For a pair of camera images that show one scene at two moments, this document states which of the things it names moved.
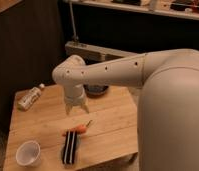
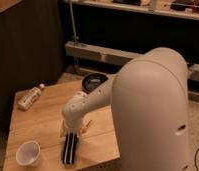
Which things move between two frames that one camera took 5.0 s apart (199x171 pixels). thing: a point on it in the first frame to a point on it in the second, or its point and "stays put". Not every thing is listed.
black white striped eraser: x=69 y=148 stays put
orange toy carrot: x=80 y=129 stays put
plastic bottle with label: x=25 y=97 stays put
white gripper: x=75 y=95 to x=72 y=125
